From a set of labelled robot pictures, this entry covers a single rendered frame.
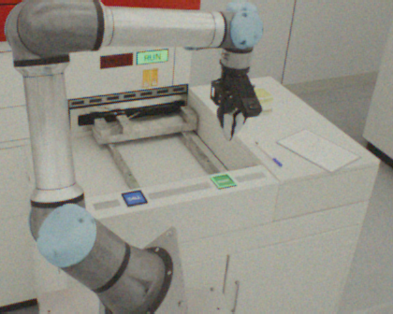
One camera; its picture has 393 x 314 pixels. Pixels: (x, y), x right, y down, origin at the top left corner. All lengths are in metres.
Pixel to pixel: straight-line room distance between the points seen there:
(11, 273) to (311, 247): 1.15
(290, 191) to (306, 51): 2.72
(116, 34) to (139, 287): 0.49
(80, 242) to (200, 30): 0.47
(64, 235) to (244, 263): 0.81
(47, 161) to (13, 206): 0.98
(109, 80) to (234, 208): 0.66
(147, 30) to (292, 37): 3.15
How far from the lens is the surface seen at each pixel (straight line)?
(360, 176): 1.80
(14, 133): 1.96
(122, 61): 1.93
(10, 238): 2.22
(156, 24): 1.09
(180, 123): 2.00
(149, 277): 1.13
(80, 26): 1.02
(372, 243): 3.09
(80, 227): 1.06
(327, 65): 4.49
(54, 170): 1.17
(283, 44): 4.16
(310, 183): 1.69
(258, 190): 1.59
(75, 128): 1.99
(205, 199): 1.52
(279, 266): 1.85
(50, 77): 1.14
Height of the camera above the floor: 1.86
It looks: 29 degrees down
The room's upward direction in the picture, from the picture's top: 2 degrees clockwise
